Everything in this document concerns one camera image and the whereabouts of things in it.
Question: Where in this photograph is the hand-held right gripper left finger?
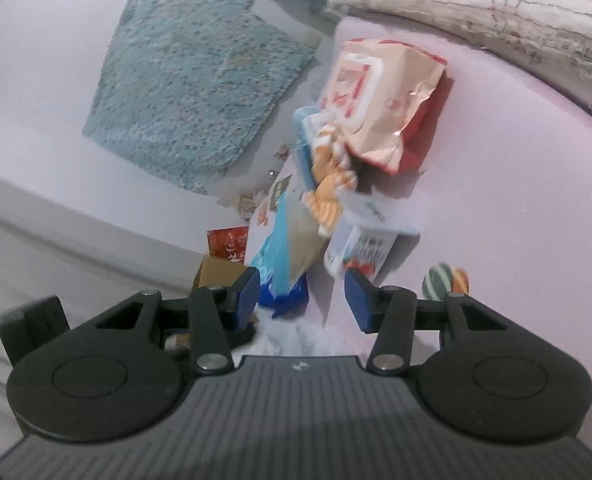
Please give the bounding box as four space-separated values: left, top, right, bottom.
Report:
95 266 263 375

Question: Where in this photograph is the red snack bag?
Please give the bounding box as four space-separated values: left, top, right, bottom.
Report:
206 226 251 266

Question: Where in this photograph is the white paper carton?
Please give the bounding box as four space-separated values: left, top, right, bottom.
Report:
323 195 419 281

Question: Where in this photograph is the white teal bag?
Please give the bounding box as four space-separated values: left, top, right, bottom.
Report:
271 190 327 286

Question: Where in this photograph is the floral wall cloth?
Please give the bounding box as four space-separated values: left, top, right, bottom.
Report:
81 0 322 196

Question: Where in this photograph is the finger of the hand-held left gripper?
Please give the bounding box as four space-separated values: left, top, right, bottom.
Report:
0 294 70 367

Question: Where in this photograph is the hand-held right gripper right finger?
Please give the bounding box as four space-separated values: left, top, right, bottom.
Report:
344 267 509 375

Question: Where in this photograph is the rolled white quilt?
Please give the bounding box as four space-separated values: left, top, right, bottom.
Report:
326 0 592 131

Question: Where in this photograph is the red white wipes pack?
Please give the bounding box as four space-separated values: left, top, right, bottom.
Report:
318 37 454 176

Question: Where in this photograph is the white plastic bag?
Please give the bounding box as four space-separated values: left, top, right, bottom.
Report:
253 310 349 358

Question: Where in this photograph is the brown cardboard box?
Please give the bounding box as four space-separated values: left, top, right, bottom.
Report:
192 255 249 293

